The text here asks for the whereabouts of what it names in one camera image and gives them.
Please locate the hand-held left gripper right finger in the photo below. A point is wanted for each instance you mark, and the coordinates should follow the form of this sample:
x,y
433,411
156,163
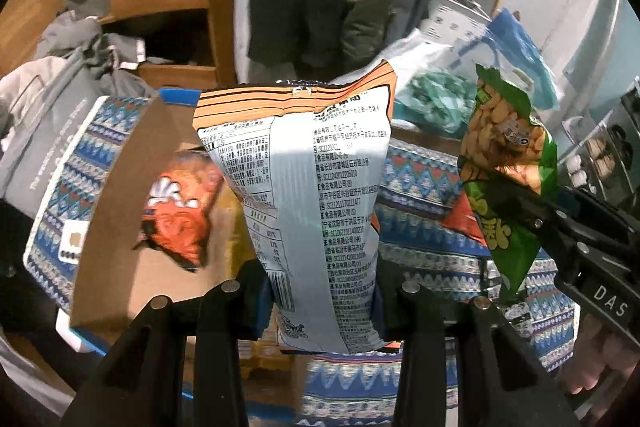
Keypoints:
x,y
391,307

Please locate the blue patterned tablecloth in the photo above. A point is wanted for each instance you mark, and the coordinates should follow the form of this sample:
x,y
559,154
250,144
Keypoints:
x,y
425,187

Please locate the grey crumpled garment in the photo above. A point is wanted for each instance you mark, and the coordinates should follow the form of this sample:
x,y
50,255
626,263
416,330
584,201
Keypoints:
x,y
85,39

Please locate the white printed box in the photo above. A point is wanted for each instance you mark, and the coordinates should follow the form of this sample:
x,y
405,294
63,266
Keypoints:
x,y
457,14

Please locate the white hooded garment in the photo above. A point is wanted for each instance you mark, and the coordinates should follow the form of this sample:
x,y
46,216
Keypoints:
x,y
20,82

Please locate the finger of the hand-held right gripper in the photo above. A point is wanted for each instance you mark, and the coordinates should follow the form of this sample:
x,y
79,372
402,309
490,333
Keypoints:
x,y
530,209
595,209

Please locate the orange chip bag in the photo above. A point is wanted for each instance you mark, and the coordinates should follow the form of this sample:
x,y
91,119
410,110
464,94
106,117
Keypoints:
x,y
180,217

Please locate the white plastic bag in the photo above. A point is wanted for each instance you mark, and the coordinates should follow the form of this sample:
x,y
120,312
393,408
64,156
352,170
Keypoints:
x,y
415,52

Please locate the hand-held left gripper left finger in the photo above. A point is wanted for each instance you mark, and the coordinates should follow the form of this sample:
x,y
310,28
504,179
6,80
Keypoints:
x,y
250,294

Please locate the plain wooden wardrobe door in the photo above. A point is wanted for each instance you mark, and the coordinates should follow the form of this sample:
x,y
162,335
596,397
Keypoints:
x,y
30,22

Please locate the white card with black dots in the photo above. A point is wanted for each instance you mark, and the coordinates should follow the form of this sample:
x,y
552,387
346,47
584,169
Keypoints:
x,y
75,239

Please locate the blue plastic bag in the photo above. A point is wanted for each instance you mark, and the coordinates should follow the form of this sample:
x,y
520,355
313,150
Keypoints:
x,y
525,57

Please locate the red snack packet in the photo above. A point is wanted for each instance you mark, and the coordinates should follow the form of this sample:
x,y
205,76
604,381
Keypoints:
x,y
462,219

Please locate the green peanut packet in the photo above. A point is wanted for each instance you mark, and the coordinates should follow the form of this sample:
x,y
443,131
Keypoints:
x,y
500,132

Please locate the teal crumpled plastic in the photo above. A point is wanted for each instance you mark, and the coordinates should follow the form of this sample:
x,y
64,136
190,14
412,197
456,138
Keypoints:
x,y
435,99

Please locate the shoe rack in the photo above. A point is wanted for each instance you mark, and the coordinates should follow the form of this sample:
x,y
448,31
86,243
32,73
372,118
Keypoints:
x,y
605,147

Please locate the cardboard box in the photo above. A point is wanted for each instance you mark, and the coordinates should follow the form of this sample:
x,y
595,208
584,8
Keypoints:
x,y
120,267

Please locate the person's right hand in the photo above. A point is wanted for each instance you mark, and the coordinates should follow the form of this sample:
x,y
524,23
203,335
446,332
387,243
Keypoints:
x,y
600,357

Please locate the grey tote bag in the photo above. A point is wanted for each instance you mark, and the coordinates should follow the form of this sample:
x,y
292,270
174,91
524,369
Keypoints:
x,y
50,122

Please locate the silver backed orange snack bag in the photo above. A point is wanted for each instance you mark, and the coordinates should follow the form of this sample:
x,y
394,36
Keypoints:
x,y
310,187

